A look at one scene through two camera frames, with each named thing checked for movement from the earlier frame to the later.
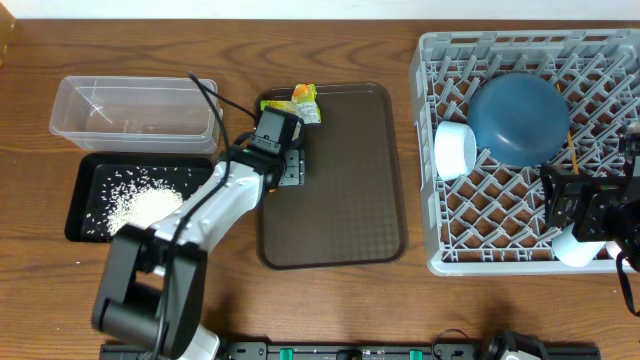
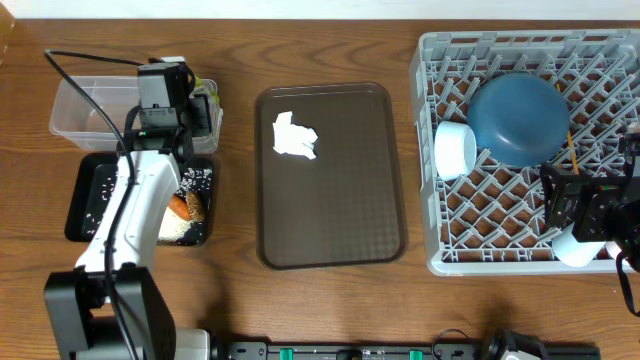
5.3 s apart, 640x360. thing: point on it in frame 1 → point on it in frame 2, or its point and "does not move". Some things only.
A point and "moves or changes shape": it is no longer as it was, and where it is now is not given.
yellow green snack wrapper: (303, 104) moves or changes shape
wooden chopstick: (571, 142) does not move
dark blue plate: (519, 120) does not move
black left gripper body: (294, 166) → (201, 118)
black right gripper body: (593, 218) does not move
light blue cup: (572, 252) does not move
